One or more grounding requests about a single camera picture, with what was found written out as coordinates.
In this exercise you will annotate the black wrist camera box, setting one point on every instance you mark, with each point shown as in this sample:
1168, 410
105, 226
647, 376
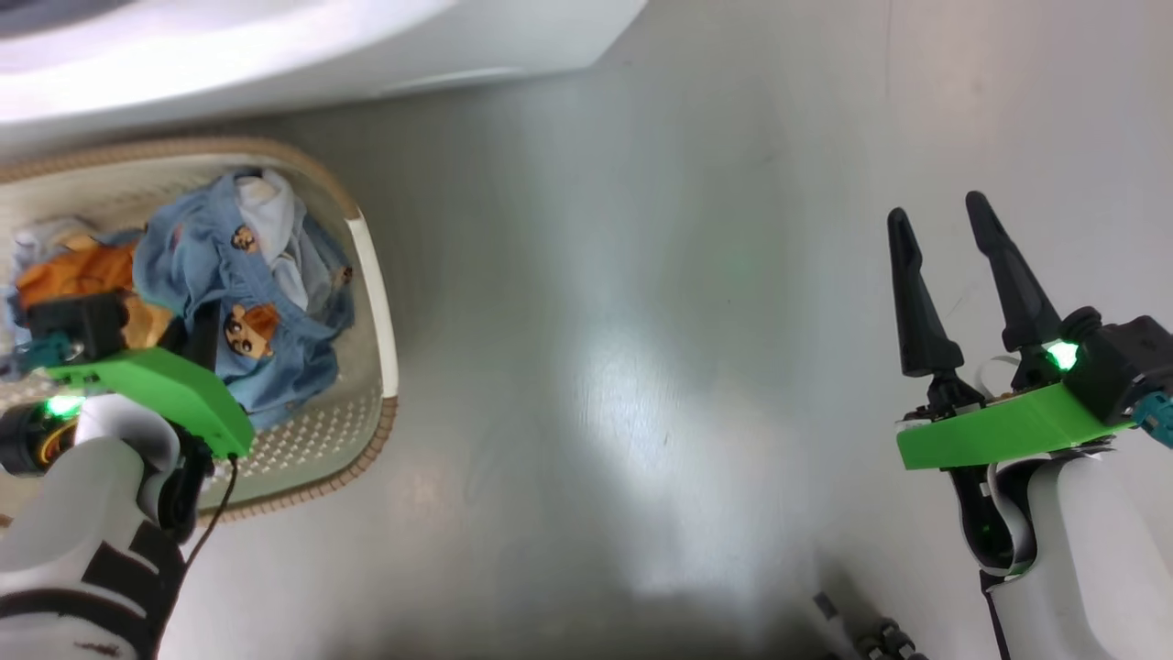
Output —
78, 325
1123, 362

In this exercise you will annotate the grey rubber door gasket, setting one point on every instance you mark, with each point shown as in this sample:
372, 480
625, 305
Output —
46, 14

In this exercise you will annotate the cream perforated laundry basket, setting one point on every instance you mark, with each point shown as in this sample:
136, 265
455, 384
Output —
367, 302

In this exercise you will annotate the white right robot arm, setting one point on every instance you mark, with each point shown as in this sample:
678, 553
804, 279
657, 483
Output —
1081, 559

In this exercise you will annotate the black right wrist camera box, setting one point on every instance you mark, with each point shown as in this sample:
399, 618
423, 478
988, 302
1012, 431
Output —
1123, 362

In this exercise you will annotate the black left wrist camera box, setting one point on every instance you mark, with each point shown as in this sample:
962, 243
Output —
78, 325

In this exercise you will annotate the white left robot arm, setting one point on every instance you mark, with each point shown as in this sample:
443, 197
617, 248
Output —
73, 522

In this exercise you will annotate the blue cartoon print garment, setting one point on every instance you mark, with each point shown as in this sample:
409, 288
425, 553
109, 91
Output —
197, 257

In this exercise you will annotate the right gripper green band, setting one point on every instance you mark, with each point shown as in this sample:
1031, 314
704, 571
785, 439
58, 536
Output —
999, 431

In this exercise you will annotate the orange cartoon print garment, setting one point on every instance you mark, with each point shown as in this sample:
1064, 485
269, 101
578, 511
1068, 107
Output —
87, 270

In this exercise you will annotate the white front-load washing machine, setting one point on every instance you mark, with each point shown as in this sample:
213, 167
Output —
321, 46

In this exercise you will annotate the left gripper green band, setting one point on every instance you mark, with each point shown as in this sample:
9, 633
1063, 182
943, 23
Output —
174, 390

